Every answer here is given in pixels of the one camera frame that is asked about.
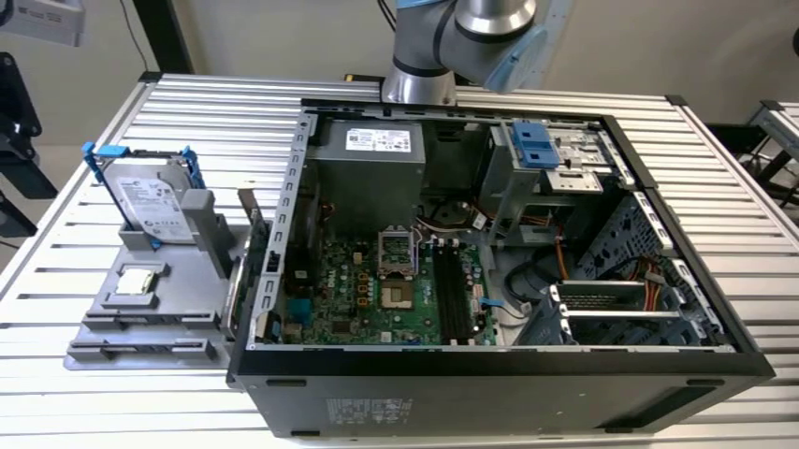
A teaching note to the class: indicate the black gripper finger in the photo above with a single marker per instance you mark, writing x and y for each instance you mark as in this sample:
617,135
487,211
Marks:
14,220
28,178

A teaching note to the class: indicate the green RAM stick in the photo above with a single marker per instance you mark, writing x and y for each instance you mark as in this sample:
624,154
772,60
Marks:
140,350
149,322

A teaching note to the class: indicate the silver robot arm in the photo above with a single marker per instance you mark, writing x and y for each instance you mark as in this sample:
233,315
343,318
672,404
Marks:
473,42

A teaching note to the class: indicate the black RAM slot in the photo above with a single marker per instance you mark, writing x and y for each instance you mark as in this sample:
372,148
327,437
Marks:
441,290
449,290
456,290

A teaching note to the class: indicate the grey box with label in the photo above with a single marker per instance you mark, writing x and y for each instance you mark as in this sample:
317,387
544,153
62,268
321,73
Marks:
37,23

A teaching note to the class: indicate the hard disk in blue carrier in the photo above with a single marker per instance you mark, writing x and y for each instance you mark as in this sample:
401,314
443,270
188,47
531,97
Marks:
146,196

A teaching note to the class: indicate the silver CPU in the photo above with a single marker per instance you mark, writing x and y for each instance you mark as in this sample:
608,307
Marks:
137,280

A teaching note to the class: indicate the black pole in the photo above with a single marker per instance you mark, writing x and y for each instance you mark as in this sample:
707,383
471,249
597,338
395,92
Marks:
165,37

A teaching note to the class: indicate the grey parts rack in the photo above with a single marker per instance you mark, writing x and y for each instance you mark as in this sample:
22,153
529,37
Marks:
180,280

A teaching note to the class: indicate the graphics card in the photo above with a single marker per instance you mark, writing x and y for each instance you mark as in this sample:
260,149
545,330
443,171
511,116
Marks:
258,243

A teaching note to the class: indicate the blue VGA port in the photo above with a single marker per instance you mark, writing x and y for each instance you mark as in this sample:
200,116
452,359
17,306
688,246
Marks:
299,312

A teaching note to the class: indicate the green motherboard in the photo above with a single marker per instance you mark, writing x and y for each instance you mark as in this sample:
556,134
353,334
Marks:
340,290

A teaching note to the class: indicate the grey power supply unit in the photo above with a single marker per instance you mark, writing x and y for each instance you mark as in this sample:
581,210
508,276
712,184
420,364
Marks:
368,187

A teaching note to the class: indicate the yellow plug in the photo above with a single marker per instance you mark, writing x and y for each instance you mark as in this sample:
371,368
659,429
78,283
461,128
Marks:
356,77

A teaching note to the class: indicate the CPU socket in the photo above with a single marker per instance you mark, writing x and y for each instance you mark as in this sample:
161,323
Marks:
397,294

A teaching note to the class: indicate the silver drive cage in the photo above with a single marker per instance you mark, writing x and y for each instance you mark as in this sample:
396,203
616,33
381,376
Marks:
505,196

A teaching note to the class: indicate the black PC case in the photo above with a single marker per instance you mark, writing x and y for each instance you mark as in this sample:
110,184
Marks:
436,402

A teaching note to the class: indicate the blue plastic drive latch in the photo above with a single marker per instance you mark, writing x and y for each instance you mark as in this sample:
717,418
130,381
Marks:
533,140

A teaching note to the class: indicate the metal disk bay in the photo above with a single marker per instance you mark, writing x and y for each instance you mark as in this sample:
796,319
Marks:
601,299

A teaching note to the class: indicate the metal slat side table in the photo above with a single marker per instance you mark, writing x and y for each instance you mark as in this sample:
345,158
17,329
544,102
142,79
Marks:
780,117

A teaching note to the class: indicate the black plastic duct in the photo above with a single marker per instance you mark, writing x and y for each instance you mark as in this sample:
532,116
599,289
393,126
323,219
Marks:
455,154

